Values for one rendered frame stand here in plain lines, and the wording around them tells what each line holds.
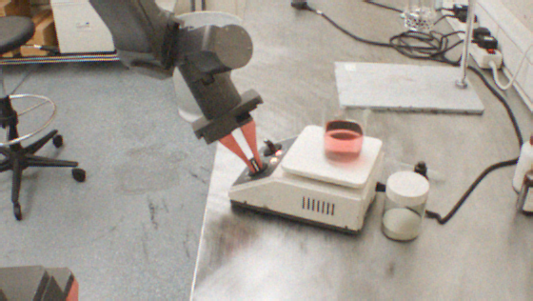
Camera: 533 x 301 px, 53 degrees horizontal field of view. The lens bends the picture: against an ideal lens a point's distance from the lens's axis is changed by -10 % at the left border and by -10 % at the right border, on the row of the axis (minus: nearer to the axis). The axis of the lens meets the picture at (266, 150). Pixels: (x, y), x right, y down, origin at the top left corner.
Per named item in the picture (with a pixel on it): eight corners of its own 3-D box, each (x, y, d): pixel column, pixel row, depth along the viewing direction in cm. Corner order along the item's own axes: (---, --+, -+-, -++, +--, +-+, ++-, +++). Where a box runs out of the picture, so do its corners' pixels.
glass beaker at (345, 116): (309, 157, 81) (311, 103, 77) (338, 140, 85) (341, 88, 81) (349, 178, 77) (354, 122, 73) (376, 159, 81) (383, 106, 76)
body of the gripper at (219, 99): (266, 106, 79) (240, 58, 77) (200, 144, 78) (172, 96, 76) (258, 98, 85) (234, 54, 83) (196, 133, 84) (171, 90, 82)
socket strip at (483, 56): (480, 69, 128) (483, 51, 126) (441, 12, 161) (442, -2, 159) (501, 70, 128) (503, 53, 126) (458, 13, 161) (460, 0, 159)
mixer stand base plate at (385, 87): (340, 109, 111) (341, 104, 110) (333, 65, 127) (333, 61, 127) (485, 113, 110) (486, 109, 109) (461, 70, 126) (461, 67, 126)
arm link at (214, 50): (140, 10, 76) (125, 70, 74) (178, -13, 66) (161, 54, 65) (213, 35, 82) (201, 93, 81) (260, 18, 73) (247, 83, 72)
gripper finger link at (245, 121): (279, 165, 81) (246, 107, 78) (233, 190, 81) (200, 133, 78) (269, 153, 87) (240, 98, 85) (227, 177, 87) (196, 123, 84)
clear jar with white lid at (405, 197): (388, 246, 78) (397, 199, 74) (374, 219, 83) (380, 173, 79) (426, 238, 79) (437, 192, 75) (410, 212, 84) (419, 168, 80)
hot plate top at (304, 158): (278, 170, 80) (278, 165, 79) (306, 129, 89) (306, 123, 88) (364, 190, 76) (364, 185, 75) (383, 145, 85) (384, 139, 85)
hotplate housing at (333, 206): (227, 206, 86) (225, 160, 82) (261, 159, 96) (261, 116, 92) (373, 242, 79) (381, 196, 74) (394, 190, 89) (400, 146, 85)
